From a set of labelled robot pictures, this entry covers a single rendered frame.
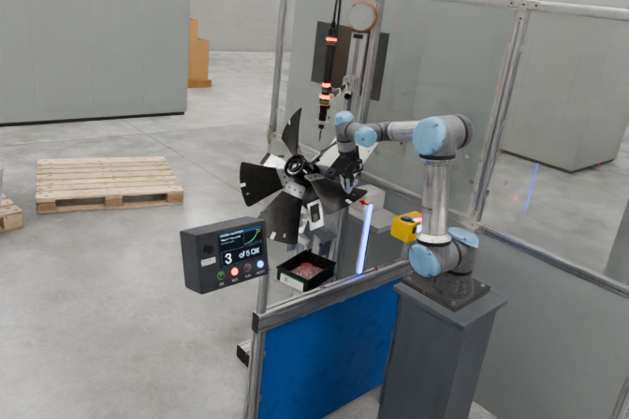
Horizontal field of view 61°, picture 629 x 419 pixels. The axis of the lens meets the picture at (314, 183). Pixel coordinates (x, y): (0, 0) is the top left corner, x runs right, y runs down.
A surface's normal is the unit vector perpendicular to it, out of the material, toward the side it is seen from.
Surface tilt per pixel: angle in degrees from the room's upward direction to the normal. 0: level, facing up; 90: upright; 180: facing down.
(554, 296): 90
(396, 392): 90
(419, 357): 90
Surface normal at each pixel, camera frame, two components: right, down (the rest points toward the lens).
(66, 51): 0.65, 0.33
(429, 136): -0.80, 0.02
